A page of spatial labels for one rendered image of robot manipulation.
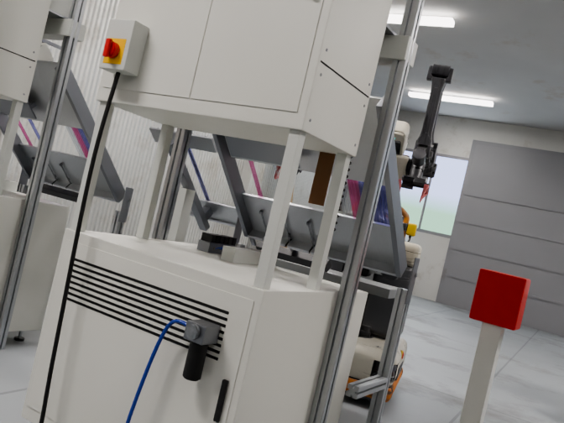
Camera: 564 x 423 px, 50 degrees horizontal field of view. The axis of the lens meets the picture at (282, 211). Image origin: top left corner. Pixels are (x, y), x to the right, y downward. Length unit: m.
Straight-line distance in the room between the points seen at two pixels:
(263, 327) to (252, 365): 0.09
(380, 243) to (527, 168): 8.13
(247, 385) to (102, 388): 0.44
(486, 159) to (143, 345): 9.08
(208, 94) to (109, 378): 0.79
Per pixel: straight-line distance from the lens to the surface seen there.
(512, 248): 10.15
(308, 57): 1.47
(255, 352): 1.46
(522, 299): 1.98
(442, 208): 10.39
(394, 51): 1.84
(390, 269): 2.27
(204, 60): 1.64
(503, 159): 10.33
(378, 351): 3.01
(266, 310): 1.45
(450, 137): 10.59
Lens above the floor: 0.80
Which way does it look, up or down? level
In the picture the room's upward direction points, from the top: 13 degrees clockwise
